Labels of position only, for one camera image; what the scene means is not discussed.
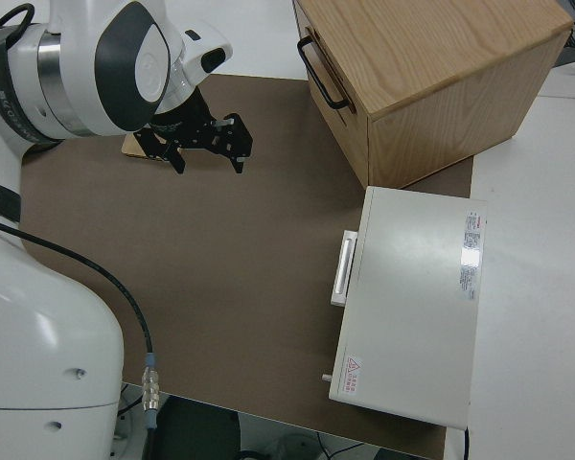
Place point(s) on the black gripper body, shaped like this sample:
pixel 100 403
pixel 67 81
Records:
pixel 182 122

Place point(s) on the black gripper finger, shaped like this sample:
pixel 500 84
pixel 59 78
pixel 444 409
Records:
pixel 235 139
pixel 165 151

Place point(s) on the wooden mug tree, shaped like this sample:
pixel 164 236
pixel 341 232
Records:
pixel 130 146

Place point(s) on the black object under table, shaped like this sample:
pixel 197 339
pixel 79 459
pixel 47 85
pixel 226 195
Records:
pixel 196 431

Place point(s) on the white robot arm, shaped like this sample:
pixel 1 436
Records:
pixel 38 335

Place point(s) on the white toaster oven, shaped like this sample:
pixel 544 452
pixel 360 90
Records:
pixel 412 311

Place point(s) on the brown table mat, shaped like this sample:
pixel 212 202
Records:
pixel 220 263

